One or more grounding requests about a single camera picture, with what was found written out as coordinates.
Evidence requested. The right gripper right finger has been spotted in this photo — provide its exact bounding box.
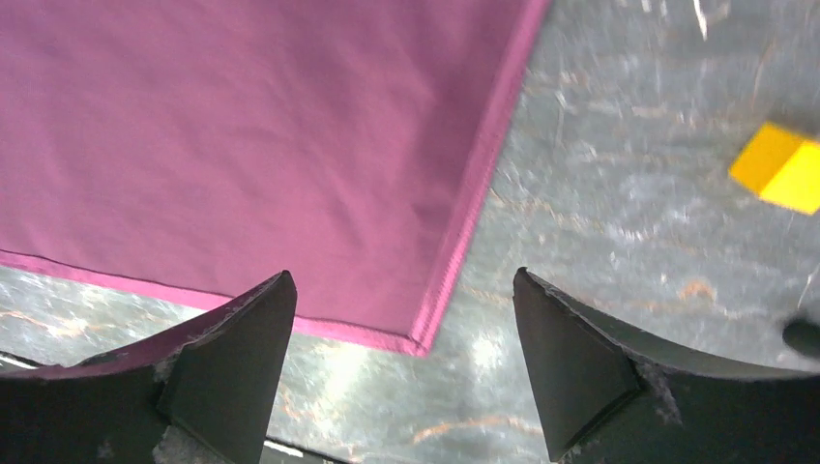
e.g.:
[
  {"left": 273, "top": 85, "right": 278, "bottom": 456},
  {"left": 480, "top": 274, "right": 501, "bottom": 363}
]
[{"left": 513, "top": 268, "right": 819, "bottom": 463}]

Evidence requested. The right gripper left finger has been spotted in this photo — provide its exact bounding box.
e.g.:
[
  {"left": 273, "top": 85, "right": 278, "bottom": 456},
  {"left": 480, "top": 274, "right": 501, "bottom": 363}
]
[{"left": 1, "top": 272, "right": 297, "bottom": 463}]

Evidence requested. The purple cloth napkin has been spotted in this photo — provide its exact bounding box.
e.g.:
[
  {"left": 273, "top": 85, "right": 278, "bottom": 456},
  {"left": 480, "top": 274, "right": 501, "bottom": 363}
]
[{"left": 1, "top": 1, "right": 549, "bottom": 356}]

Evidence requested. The pink music stand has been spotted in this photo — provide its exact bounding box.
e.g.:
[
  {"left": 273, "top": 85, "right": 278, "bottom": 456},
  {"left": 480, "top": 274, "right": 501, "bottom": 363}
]
[{"left": 781, "top": 317, "right": 820, "bottom": 360}]

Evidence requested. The yellow cube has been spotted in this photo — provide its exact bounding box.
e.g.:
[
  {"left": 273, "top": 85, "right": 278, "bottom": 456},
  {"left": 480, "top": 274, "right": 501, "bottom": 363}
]
[{"left": 728, "top": 122, "right": 819, "bottom": 216}]

